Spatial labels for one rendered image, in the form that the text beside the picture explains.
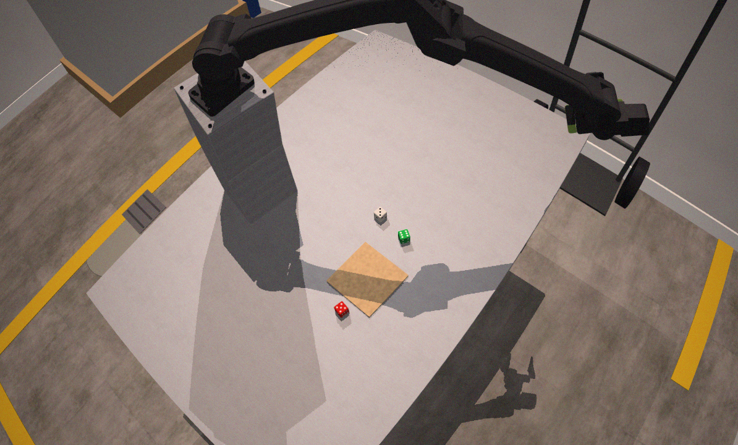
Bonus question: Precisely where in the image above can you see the white die with black pips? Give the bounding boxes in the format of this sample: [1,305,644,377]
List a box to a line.
[374,207,387,222]

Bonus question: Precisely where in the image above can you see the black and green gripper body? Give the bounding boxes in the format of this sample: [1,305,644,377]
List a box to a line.
[565,105,592,134]

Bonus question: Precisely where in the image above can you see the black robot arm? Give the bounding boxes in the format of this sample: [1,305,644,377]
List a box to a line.
[189,0,650,140]

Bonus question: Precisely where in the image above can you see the green die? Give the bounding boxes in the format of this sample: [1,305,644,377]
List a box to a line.
[398,229,410,244]

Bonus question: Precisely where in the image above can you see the tan mat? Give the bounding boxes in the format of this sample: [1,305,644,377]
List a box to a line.
[327,242,409,317]

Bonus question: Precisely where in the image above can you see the red die with white pips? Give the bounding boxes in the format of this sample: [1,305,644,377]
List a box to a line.
[334,301,349,318]

